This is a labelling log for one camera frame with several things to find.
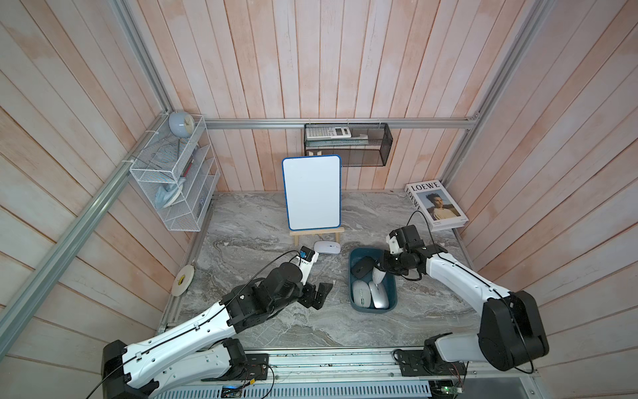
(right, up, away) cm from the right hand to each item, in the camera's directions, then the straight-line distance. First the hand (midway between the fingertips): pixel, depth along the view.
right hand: (378, 262), depth 89 cm
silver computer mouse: (0, -11, -3) cm, 11 cm away
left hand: (-23, -2, -18) cm, 29 cm away
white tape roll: (-74, -8, +4) cm, 74 cm away
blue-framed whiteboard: (-24, +28, -1) cm, 37 cm away
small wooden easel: (-23, +10, +10) cm, 27 cm away
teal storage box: (+4, -7, +1) cm, 8 cm away
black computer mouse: (-5, -2, +4) cm, 6 cm away
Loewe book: (+33, +22, +22) cm, 45 cm away
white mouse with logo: (-1, -4, -3) cm, 5 cm away
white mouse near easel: (-18, +4, +9) cm, 21 cm away
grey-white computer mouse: (-7, -10, -5) cm, 13 cm away
